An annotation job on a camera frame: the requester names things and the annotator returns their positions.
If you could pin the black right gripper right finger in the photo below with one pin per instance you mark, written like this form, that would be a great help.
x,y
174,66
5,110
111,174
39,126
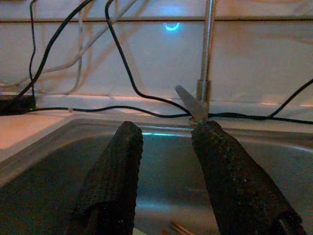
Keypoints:
x,y
232,183

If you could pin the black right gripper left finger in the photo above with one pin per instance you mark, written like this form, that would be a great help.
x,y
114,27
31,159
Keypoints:
x,y
110,183

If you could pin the patterned chopstick with white band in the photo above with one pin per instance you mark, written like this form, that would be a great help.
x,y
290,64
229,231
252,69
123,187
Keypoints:
x,y
179,228

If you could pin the stainless steel sink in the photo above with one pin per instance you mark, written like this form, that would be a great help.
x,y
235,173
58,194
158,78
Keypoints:
x,y
166,171

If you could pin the black power adapter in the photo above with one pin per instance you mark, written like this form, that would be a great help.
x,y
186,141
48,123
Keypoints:
x,y
17,105

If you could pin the metal faucet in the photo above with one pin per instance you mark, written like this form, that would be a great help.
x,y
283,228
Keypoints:
x,y
207,49

